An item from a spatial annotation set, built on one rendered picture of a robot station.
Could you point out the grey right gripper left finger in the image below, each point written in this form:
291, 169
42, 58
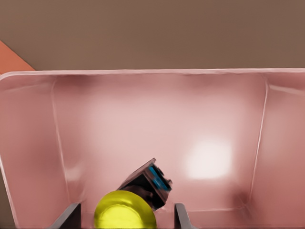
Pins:
68, 215

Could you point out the yellow button with black base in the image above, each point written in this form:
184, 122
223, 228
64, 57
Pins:
126, 210

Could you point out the pink storage box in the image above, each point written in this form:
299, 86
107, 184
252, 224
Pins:
152, 124

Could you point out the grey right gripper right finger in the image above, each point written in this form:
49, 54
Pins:
182, 217

